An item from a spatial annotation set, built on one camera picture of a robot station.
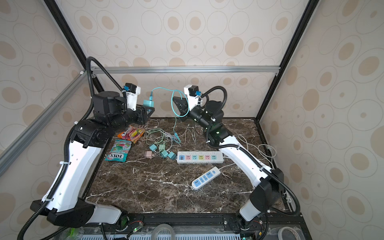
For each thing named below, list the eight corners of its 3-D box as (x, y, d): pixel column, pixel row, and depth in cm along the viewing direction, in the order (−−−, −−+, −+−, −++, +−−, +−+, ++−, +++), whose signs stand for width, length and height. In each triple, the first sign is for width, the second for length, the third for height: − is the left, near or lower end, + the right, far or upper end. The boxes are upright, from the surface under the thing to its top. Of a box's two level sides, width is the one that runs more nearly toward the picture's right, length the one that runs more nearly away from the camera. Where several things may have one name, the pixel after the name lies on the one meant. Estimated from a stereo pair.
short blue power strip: (193, 190, 86) (193, 189, 83) (189, 184, 88) (189, 182, 86) (220, 173, 93) (221, 171, 90) (216, 167, 95) (216, 165, 93)
